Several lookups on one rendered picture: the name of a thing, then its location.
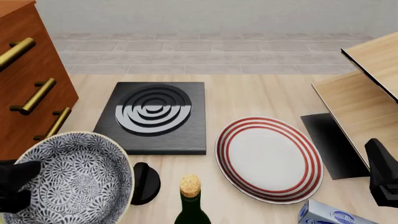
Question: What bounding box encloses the white plate with red rings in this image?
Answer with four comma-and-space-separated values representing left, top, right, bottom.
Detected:
215, 116, 325, 205

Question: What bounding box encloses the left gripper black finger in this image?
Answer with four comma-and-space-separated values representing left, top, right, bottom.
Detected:
0, 159, 43, 194

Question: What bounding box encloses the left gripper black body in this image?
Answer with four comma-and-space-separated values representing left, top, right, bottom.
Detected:
0, 190, 32, 215

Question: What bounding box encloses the blue-white patterned bowl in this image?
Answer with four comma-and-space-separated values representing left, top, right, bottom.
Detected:
2, 131, 136, 224

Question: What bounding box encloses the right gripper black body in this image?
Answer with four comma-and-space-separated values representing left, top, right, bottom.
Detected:
369, 179, 398, 208

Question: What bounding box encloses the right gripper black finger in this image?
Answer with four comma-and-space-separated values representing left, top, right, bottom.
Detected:
364, 138, 398, 185

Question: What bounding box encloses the flat black stove plate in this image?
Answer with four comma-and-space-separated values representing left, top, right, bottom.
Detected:
93, 81, 208, 156

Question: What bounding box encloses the wooden cabinet drawer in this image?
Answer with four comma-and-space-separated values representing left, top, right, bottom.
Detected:
0, 66, 80, 162
0, 1, 51, 79
0, 34, 65, 131

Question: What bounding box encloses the blue and white food box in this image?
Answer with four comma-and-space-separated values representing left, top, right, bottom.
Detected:
297, 198, 376, 224

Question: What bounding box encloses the dark green bottle with cork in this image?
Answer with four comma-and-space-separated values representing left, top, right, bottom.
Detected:
174, 174, 213, 224

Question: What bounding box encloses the round black stove knob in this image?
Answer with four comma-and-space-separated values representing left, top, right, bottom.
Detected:
130, 161, 162, 207

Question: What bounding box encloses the wooden cabinet with drawers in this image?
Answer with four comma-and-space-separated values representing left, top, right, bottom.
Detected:
0, 0, 80, 162

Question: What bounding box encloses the brass drawer handle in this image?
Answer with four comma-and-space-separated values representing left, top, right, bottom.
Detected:
9, 77, 58, 116
33, 106, 73, 142
0, 37, 37, 72

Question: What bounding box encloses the pale wooden wine rack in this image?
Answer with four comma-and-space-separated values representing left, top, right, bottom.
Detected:
300, 31, 398, 181

